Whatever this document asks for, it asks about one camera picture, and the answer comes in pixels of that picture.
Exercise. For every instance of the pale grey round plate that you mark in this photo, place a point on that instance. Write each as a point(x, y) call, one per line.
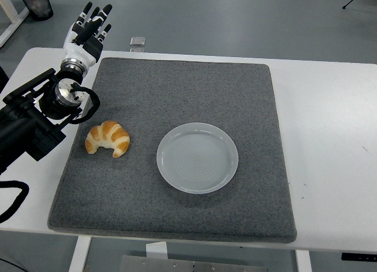
point(197, 158)

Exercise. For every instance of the white table bracket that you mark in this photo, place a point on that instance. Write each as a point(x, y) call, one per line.
point(156, 250)

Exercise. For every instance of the golden croissant bread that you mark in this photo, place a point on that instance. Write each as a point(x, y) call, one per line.
point(113, 135)

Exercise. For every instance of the white furniture frame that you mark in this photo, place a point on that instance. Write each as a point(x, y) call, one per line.
point(13, 7)

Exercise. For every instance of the dark clear plastic cup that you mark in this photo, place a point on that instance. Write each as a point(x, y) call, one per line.
point(38, 5)

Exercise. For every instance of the grey felt mat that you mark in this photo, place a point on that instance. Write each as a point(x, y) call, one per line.
point(176, 92)

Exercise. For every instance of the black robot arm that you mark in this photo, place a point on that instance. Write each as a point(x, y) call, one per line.
point(23, 124)

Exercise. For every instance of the white table leg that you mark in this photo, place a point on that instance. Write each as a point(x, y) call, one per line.
point(79, 254)
point(304, 261)

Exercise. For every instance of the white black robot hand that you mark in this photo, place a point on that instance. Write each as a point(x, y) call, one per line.
point(79, 49)

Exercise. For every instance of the black table control panel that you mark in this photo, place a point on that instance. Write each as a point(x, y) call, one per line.
point(359, 257)

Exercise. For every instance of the silver floor socket box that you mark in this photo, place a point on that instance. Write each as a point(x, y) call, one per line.
point(138, 41)
point(137, 49)

